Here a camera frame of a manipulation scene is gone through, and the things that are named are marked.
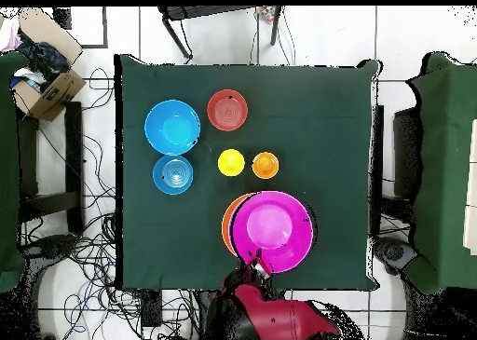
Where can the large pink bowl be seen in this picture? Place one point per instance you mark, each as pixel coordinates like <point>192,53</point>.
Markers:
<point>275,228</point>

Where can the large orange bowl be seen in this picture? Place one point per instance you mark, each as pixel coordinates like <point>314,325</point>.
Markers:
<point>227,220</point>

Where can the orange cup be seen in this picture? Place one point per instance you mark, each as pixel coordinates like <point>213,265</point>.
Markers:
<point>265,165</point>

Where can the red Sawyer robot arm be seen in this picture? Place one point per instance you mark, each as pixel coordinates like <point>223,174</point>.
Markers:
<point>283,317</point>

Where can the black power box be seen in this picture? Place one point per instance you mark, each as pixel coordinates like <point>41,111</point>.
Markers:
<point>151,308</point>

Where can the yellow cup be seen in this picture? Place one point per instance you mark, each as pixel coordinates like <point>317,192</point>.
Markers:
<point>231,162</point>

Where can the small teal blue bowl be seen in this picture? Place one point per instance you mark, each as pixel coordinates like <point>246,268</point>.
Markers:
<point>173,175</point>

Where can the small red bowl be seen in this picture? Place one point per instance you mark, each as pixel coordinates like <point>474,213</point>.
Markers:
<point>227,111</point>

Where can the large blue bowl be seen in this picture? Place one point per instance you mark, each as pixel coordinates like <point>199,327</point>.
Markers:
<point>172,127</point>

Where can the dark green table cloth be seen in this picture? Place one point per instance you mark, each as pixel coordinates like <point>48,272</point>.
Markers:
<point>231,79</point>

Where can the green covered table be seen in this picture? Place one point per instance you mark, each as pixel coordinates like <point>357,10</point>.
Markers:
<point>443,168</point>
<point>7,168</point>

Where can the colourful small item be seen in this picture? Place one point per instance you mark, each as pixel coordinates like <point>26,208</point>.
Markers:
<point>266,14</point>

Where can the cardboard box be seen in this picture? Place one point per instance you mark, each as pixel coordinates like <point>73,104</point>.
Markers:
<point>56,94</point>

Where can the dark blue cloth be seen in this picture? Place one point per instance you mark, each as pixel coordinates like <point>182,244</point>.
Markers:
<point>44,58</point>

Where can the pink cloth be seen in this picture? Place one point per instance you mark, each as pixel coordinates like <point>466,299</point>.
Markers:
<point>9,36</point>

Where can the black bench frame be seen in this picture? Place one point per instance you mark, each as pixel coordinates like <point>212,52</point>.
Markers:
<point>74,161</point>

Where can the black stool frame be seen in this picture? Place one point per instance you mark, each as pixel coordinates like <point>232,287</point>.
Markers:
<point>208,12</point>

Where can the thin black square frame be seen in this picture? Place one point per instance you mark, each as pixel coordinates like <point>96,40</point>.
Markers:
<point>105,27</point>

